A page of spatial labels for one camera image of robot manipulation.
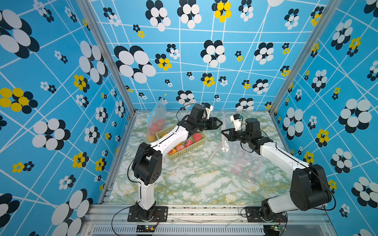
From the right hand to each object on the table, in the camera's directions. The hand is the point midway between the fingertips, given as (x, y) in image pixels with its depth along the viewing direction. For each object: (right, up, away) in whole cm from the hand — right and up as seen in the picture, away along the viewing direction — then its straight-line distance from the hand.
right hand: (224, 131), depth 85 cm
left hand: (-2, +5, -3) cm, 6 cm away
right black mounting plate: (+12, -41, -12) cm, 45 cm away
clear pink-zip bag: (+20, -23, +4) cm, 31 cm away
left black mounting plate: (-35, -42, -11) cm, 56 cm away
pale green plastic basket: (-18, -7, +16) cm, 25 cm away
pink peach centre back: (-21, -8, +9) cm, 25 cm away
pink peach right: (-16, -5, +13) cm, 21 cm away
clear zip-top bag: (-45, +7, +20) cm, 50 cm away
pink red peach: (-41, +5, +15) cm, 44 cm away
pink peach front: (-27, -11, +8) cm, 30 cm away
